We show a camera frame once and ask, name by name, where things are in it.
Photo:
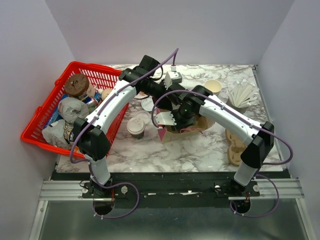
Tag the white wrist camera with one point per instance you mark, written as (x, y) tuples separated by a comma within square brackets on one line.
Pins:
[(165, 118), (172, 77)]

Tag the bundle of wrapped straws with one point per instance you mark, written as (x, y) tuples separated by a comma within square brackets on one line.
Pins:
[(242, 93)]

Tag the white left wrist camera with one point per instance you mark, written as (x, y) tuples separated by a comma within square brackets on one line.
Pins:
[(172, 77)]

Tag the brown round cork lid jar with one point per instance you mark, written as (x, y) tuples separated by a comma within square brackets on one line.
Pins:
[(76, 85)]

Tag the stack of paper cups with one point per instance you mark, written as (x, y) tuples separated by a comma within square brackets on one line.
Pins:
[(214, 86)]

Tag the black paper coffee cup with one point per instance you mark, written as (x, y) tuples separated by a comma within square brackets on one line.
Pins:
[(137, 136)]

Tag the white plastic cup lid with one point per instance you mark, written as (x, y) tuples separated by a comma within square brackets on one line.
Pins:
[(135, 126)]

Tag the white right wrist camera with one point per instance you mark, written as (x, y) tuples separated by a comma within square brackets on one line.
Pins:
[(165, 118)]

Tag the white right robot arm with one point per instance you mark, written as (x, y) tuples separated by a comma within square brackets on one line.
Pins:
[(258, 138)]

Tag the beige bottle with red print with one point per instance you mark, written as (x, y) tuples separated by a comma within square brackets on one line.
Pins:
[(104, 93)]

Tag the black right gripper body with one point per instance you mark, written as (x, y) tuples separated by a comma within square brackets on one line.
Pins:
[(182, 118)]

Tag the red plastic shopping basket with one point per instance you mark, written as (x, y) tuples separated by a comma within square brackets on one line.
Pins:
[(103, 77)]

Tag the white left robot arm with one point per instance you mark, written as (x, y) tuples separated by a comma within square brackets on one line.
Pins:
[(89, 134)]

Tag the cardboard cup carrier tray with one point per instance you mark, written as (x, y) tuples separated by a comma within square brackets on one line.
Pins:
[(235, 149)]

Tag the stack of white cup lids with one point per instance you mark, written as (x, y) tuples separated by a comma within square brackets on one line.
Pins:
[(147, 104)]

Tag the loose white cup lid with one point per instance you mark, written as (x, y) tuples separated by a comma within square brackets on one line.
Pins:
[(143, 115)]

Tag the aluminium frame rail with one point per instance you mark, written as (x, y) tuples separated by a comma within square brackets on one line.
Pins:
[(62, 190)]

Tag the pink and cream paper bag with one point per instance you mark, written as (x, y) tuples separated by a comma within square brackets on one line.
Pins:
[(168, 129)]

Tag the white printed plastic bag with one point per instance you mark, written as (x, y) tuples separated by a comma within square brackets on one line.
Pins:
[(58, 133)]

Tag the grey wrapped bundle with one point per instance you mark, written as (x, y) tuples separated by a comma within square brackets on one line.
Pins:
[(71, 108)]

